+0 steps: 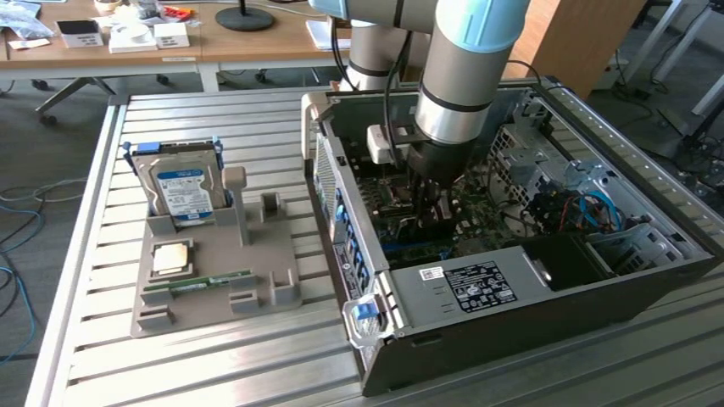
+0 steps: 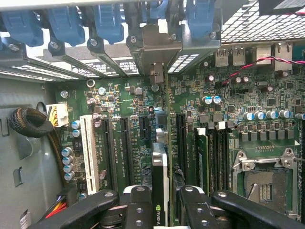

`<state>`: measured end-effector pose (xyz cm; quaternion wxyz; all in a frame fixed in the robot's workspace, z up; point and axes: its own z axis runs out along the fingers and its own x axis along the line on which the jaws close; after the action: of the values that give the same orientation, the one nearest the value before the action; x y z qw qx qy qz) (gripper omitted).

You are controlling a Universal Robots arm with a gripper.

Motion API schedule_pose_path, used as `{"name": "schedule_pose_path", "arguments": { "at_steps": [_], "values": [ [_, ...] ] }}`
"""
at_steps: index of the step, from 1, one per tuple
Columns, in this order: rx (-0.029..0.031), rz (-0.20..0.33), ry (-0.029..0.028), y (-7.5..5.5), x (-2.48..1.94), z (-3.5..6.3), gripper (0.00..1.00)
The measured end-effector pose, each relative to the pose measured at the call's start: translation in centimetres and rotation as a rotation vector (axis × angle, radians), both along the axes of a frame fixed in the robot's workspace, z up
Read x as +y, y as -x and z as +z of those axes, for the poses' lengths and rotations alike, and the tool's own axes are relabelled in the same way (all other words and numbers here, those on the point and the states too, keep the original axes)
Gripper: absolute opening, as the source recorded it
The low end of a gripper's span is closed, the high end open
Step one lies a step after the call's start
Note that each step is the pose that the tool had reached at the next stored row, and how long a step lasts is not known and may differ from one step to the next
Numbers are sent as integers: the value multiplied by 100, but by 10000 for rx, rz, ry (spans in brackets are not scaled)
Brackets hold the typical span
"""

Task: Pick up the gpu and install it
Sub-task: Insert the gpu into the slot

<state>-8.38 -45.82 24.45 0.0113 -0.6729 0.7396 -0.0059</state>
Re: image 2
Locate white power connector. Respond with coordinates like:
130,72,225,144
46,104,70,128

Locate coloured power wire bundle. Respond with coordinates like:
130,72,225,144
45,194,68,219

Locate green motherboard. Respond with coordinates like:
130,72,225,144
56,45,305,215

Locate red and black twisted wire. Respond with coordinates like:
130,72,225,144
221,56,305,87

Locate black sleeved power cable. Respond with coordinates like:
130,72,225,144
9,107,68,187

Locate open black PC case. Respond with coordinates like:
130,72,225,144
0,0,305,229

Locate white expansion slot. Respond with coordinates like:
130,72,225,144
80,114,101,195

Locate blue card retention clip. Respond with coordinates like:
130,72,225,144
1,10,43,47
185,0,216,40
47,7,85,47
92,3,124,45
142,0,169,21

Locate CPU socket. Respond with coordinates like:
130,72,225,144
232,147,301,215

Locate short black expansion slot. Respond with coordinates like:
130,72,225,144
139,116,151,140

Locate long black expansion slot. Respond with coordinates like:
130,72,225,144
102,118,117,191
176,113,188,173
120,116,135,187

